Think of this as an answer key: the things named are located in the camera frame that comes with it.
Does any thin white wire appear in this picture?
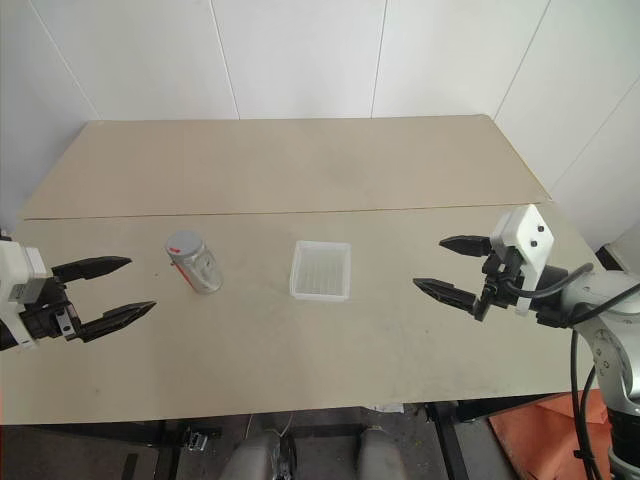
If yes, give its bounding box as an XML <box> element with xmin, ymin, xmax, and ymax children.
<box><xmin>243</xmin><ymin>412</ymin><xmax>294</xmax><ymax>439</ymax></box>

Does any long black arm cable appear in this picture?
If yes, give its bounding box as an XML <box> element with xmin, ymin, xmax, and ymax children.
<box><xmin>568</xmin><ymin>282</ymin><xmax>640</xmax><ymax>480</ymax></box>

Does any clear plastic tray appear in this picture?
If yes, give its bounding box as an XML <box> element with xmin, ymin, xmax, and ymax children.
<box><xmin>288</xmin><ymin>239</ymin><xmax>353</xmax><ymax>302</ymax></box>

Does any clear plastic jar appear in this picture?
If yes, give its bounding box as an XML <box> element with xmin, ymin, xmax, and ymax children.
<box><xmin>168</xmin><ymin>239</ymin><xmax>224</xmax><ymax>296</ymax></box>

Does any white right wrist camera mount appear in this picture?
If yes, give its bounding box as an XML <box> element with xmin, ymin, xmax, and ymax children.
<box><xmin>488</xmin><ymin>203</ymin><xmax>557</xmax><ymax>318</ymax></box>

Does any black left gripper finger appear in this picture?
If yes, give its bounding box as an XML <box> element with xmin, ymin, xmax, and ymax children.
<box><xmin>51</xmin><ymin>255</ymin><xmax>134</xmax><ymax>282</ymax></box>
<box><xmin>78</xmin><ymin>300</ymin><xmax>159</xmax><ymax>345</ymax></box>

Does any orange cloth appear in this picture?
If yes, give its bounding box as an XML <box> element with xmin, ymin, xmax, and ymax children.
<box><xmin>488</xmin><ymin>391</ymin><xmax>612</xmax><ymax>480</ymax></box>

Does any small metal bracket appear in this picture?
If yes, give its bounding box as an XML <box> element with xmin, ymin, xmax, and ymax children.
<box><xmin>183</xmin><ymin>428</ymin><xmax>210</xmax><ymax>452</ymax></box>

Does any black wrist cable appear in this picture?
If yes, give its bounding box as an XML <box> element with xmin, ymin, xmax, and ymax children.
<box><xmin>499</xmin><ymin>263</ymin><xmax>596</xmax><ymax>300</ymax></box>

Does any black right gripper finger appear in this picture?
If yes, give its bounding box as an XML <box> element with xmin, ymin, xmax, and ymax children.
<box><xmin>412</xmin><ymin>277</ymin><xmax>482</xmax><ymax>317</ymax></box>
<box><xmin>438</xmin><ymin>234</ymin><xmax>495</xmax><ymax>259</ymax></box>

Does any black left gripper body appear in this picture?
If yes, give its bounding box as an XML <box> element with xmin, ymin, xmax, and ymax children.
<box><xmin>20</xmin><ymin>275</ymin><xmax>85</xmax><ymax>347</ymax></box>

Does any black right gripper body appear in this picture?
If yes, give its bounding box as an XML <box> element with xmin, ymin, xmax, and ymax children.
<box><xmin>472</xmin><ymin>246</ymin><xmax>525</xmax><ymax>323</ymax></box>

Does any grey lid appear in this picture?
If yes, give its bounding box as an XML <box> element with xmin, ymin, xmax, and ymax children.
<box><xmin>164</xmin><ymin>230</ymin><xmax>203</xmax><ymax>262</ymax></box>

